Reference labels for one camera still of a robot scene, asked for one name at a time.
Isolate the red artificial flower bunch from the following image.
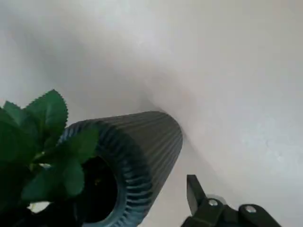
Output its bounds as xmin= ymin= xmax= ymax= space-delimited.
xmin=0 ymin=88 xmax=100 ymax=215

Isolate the black ribbed vase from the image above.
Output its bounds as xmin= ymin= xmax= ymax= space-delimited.
xmin=56 ymin=110 xmax=184 ymax=227

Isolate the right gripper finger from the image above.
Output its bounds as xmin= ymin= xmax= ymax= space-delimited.
xmin=181 ymin=174 xmax=283 ymax=227

